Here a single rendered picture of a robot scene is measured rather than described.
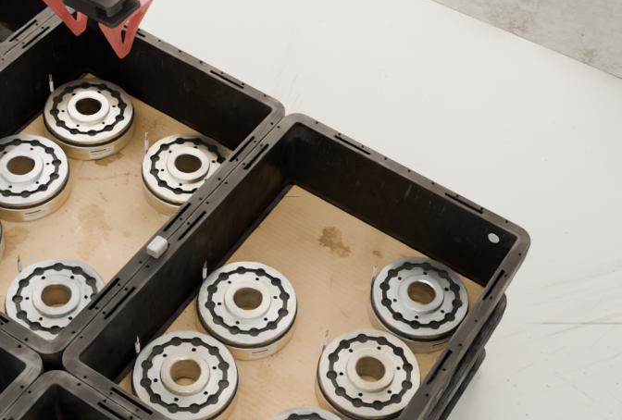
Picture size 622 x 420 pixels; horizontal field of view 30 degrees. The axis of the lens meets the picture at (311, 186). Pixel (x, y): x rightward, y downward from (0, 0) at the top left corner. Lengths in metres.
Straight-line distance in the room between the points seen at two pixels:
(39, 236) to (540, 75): 0.79
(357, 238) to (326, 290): 0.08
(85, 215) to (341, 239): 0.28
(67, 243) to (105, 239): 0.04
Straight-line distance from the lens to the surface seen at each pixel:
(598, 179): 1.61
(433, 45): 1.73
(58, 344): 1.09
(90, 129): 1.34
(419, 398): 1.07
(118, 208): 1.31
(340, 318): 1.23
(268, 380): 1.18
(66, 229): 1.29
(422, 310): 1.20
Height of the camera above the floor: 1.84
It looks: 49 degrees down
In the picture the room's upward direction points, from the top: 8 degrees clockwise
